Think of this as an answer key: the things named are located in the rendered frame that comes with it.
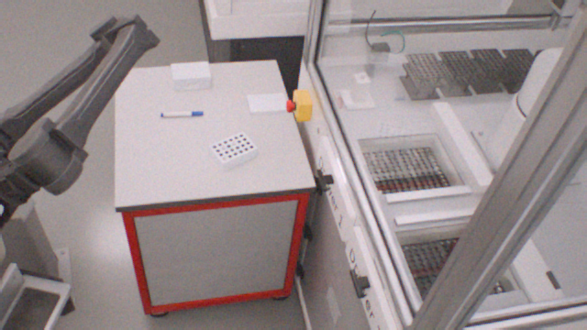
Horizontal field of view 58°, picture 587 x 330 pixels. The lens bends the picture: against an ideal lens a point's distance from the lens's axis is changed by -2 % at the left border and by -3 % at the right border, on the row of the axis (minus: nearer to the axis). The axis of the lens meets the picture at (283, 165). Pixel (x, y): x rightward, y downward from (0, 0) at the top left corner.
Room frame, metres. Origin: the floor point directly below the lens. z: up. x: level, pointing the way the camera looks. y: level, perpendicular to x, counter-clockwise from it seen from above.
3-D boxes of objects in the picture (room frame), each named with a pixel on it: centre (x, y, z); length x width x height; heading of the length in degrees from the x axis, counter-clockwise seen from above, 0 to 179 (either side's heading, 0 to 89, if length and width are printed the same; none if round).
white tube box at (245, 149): (1.14, 0.16, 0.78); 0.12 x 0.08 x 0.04; 131
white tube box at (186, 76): (1.46, 0.36, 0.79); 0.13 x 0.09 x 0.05; 108
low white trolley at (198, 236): (1.27, 0.26, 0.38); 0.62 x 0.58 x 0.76; 17
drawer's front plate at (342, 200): (0.97, -0.14, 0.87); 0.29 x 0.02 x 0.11; 17
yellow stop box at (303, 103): (1.28, -0.03, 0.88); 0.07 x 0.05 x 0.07; 17
